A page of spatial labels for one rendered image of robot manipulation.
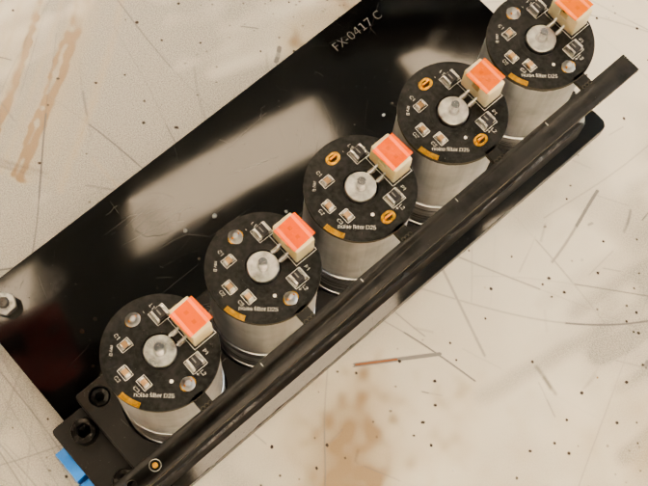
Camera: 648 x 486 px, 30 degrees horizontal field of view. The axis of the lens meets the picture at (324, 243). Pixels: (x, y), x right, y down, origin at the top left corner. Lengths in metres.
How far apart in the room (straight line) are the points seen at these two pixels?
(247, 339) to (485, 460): 0.08
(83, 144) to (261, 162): 0.05
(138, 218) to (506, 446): 0.11
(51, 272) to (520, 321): 0.12
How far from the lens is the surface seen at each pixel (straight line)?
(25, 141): 0.34
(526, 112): 0.29
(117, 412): 0.29
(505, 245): 0.33
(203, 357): 0.25
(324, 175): 0.26
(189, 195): 0.32
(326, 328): 0.25
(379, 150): 0.26
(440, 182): 0.28
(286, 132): 0.32
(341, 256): 0.27
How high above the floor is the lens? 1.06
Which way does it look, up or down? 71 degrees down
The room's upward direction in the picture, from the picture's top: 8 degrees clockwise
